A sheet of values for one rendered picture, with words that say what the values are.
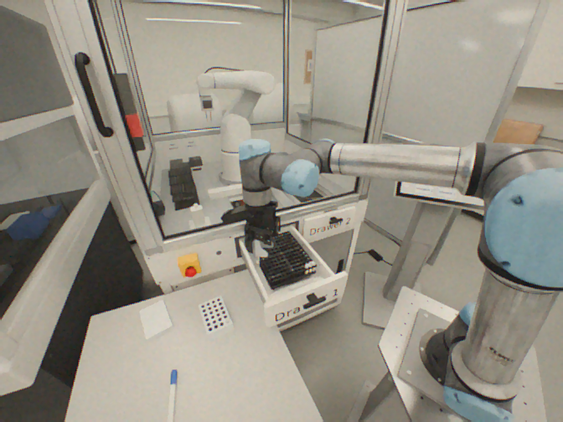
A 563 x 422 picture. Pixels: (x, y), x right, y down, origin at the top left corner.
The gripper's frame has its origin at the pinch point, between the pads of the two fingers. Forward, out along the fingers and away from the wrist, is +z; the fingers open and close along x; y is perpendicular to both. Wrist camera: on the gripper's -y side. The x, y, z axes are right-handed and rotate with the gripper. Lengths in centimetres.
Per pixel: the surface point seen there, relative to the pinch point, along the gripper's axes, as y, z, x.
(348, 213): 25, 9, 50
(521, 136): 198, -6, 264
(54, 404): -57, 46, -57
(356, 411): 52, 98, -1
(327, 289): 23.5, 9.5, 2.4
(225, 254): -18.4, 13.2, 7.7
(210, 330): -8.8, 20.8, -18.3
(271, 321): 9.9, 13.8, -11.6
